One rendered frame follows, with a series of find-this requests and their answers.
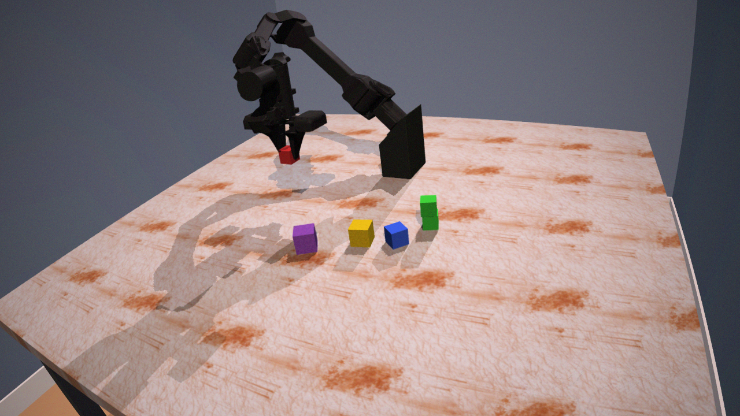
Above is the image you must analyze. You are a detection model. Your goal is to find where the purple block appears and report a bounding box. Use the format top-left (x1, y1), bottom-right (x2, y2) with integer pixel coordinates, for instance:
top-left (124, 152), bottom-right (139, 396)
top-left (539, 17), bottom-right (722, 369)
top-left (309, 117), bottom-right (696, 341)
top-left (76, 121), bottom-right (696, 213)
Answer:
top-left (293, 223), bottom-right (318, 255)

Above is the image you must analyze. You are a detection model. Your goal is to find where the green block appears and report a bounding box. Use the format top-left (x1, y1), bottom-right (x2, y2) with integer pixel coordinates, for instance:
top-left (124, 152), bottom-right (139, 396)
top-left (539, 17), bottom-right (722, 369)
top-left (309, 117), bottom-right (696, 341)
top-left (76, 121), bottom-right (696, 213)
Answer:
top-left (420, 195), bottom-right (437, 217)
top-left (422, 209), bottom-right (439, 231)

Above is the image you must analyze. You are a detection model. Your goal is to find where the yellow cube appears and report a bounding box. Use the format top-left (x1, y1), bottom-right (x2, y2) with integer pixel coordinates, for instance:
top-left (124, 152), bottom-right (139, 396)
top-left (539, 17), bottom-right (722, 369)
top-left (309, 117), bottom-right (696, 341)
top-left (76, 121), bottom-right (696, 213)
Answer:
top-left (348, 220), bottom-right (375, 248)

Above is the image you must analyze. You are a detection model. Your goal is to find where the blue block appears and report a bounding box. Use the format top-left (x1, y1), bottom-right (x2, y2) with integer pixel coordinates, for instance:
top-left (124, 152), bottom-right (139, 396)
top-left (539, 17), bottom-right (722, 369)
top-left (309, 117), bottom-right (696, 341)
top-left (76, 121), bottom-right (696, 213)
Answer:
top-left (384, 221), bottom-right (409, 250)

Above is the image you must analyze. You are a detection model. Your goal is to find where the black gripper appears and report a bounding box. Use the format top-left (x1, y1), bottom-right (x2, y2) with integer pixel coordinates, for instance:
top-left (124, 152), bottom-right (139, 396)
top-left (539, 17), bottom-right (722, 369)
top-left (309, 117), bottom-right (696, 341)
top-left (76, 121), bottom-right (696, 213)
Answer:
top-left (261, 85), bottom-right (327, 159)

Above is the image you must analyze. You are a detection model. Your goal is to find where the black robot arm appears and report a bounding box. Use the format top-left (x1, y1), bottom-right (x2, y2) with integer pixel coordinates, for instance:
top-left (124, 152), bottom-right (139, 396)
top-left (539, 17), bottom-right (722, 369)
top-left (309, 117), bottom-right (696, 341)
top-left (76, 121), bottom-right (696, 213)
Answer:
top-left (233, 10), bottom-right (406, 136)

